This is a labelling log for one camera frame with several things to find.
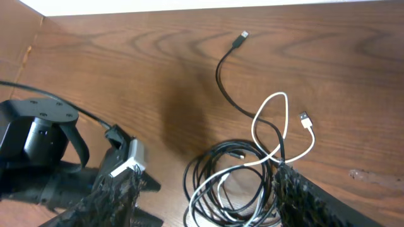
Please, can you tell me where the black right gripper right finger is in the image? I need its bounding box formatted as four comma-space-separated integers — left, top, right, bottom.
274, 163, 381, 227

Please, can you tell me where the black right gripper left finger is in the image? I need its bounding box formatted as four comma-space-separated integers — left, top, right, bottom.
40, 168, 141, 227

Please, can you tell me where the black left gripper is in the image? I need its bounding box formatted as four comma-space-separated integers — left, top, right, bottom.
94, 124, 163, 227

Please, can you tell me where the black usb cable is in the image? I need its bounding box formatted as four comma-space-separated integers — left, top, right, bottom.
182, 30, 287, 227

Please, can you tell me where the white usb cable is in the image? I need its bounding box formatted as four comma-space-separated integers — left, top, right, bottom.
187, 91, 316, 227

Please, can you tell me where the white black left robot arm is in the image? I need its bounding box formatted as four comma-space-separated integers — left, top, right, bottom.
1, 98, 163, 226

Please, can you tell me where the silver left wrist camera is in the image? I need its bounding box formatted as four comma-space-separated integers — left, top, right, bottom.
110, 138, 148, 178

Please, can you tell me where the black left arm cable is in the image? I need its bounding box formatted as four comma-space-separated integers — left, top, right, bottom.
0, 80, 113, 131

